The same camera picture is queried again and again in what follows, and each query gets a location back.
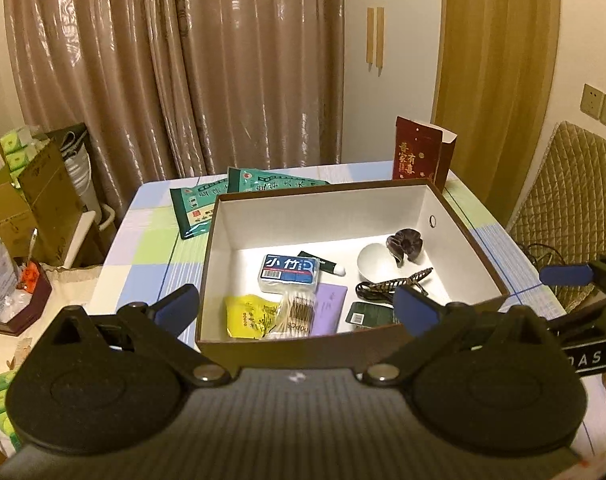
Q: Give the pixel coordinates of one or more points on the thin metal utensil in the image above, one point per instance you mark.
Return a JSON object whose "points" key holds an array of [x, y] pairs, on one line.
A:
{"points": [[32, 245]]}

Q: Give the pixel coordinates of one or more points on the small orange object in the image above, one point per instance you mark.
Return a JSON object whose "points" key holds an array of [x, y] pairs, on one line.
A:
{"points": [[29, 277]]}

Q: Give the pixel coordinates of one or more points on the white stacked bowls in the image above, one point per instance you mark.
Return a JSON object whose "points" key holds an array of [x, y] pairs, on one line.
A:
{"points": [[78, 180]]}

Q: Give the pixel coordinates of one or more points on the chair with quilted cushion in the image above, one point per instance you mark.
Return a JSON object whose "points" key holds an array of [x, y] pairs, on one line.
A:
{"points": [[573, 185]]}

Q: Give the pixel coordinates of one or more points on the small cardboard box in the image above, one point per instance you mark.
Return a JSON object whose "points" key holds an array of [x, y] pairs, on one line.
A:
{"points": [[8, 215]]}

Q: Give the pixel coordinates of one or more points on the dark red wooden tray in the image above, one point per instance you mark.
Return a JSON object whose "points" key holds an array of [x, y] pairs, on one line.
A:
{"points": [[28, 310]]}

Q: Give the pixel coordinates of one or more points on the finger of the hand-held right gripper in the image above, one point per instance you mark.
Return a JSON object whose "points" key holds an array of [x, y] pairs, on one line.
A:
{"points": [[598, 317], [565, 274]]}

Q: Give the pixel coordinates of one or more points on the yellow packet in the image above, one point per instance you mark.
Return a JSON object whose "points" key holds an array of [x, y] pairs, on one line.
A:
{"points": [[245, 317]]}

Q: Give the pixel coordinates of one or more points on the dark green packet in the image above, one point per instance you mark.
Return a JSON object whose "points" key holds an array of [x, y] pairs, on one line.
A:
{"points": [[368, 315]]}

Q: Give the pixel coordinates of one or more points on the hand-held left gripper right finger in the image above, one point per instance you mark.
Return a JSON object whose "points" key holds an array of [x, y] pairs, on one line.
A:
{"points": [[415, 312]]}

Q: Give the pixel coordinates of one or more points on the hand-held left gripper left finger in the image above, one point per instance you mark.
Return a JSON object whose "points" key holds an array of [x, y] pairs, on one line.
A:
{"points": [[178, 307]]}

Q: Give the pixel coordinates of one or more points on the clear plastic box blue label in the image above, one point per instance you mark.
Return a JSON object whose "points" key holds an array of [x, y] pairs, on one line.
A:
{"points": [[288, 272]]}

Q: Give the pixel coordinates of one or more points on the white spoon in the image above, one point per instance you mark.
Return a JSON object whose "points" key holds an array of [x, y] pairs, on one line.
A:
{"points": [[375, 260]]}

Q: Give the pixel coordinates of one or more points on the yellow wall hanging strips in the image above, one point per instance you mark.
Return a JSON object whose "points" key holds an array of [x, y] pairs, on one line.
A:
{"points": [[375, 35]]}

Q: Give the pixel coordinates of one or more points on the large printed cardboard box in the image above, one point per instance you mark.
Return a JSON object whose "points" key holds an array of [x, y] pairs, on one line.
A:
{"points": [[48, 195]]}

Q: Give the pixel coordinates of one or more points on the brown cardboard box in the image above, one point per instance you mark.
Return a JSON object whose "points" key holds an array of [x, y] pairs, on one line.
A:
{"points": [[333, 210]]}

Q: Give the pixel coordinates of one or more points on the dark red gift bag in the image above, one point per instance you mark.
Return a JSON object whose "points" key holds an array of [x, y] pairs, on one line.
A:
{"points": [[415, 152]]}

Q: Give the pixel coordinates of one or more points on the cotton swab bag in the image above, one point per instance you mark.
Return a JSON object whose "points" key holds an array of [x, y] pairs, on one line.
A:
{"points": [[295, 312]]}

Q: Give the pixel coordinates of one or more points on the dark brown scrunchie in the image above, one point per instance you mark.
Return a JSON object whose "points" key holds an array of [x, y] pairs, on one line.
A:
{"points": [[405, 242]]}

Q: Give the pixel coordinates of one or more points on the purple tube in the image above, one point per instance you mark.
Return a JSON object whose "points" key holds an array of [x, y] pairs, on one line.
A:
{"points": [[328, 310]]}

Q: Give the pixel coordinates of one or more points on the striped hair claw clip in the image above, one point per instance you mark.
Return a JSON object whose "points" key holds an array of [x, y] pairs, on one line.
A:
{"points": [[413, 277]]}

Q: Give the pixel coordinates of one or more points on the brown shiny curtain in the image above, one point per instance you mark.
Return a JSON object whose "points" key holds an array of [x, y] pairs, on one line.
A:
{"points": [[183, 60]]}

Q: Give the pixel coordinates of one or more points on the green printed packet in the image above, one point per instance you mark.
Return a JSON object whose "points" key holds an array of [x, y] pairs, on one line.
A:
{"points": [[193, 210], [273, 180]]}

